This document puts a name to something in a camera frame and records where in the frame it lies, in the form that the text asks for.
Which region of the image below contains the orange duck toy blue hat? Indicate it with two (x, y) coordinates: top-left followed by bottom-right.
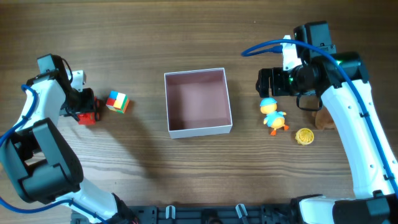
(259, 98), (289, 136)

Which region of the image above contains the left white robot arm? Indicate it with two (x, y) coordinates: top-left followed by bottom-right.
(1, 54), (140, 223)

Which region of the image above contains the right blue cable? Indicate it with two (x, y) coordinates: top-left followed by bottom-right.
(241, 39), (398, 197)

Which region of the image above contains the white box with pink interior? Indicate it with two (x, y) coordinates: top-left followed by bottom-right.
(164, 68), (233, 139)

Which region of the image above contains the yellow round slotted disc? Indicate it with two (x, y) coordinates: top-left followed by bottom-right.
(295, 128), (315, 146)

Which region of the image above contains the blue cable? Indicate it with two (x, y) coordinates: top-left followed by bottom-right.
(241, 39), (398, 197)
(0, 83), (109, 224)

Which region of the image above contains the multicolour puzzle cube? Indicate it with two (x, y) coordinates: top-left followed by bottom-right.
(106, 91), (129, 114)

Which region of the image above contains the left blue cable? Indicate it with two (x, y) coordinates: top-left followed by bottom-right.
(0, 83), (109, 224)

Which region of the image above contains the brown plush toy with carrot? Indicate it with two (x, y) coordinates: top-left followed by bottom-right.
(312, 108), (336, 130)

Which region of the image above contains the red toy truck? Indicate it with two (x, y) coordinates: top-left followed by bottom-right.
(78, 97), (100, 126)

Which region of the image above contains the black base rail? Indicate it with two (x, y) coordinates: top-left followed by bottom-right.
(70, 203), (296, 224)

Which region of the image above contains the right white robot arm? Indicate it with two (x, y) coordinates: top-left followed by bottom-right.
(256, 52), (397, 223)

